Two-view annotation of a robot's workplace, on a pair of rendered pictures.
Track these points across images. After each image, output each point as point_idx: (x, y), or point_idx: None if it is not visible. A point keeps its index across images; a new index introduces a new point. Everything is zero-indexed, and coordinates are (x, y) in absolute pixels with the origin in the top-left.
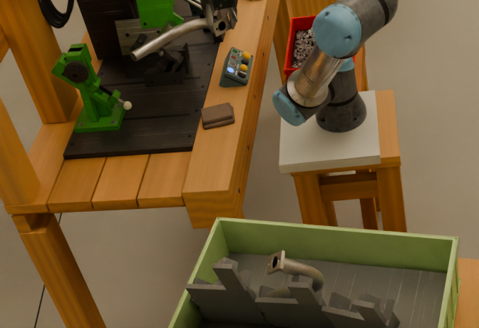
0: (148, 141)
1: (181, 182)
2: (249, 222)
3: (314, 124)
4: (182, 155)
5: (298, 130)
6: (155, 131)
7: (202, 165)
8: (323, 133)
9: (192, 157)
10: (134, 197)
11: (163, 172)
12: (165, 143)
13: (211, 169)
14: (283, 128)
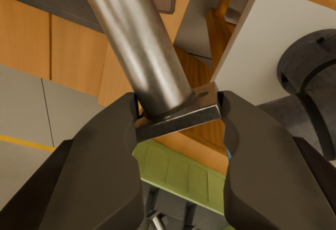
0: None
1: (97, 79)
2: (152, 184)
3: (273, 64)
4: (95, 34)
5: (248, 65)
6: None
7: (120, 76)
8: (272, 83)
9: (108, 58)
10: (47, 78)
11: (74, 54)
12: (68, 10)
13: (129, 87)
14: (233, 52)
